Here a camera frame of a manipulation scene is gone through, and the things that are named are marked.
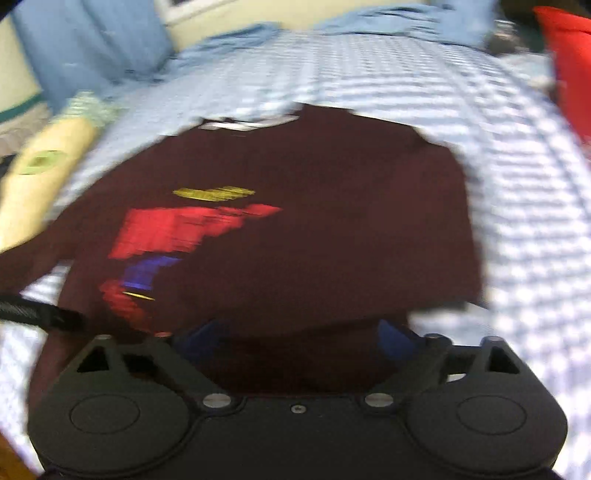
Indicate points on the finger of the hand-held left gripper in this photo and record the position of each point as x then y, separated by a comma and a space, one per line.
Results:
32, 311

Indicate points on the blue white checkered bed sheet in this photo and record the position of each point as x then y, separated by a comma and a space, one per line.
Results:
461, 106

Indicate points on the light blue pillow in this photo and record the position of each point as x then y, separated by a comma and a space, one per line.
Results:
383, 18

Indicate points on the red cloth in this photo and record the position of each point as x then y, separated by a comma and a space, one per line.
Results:
570, 69

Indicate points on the dark object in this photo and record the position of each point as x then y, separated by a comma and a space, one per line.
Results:
512, 34

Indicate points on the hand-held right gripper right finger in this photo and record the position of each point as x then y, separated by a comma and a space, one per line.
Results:
391, 340

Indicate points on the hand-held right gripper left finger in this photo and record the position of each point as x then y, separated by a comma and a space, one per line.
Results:
202, 336

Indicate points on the maroon printed shirt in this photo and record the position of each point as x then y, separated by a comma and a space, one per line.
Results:
323, 221

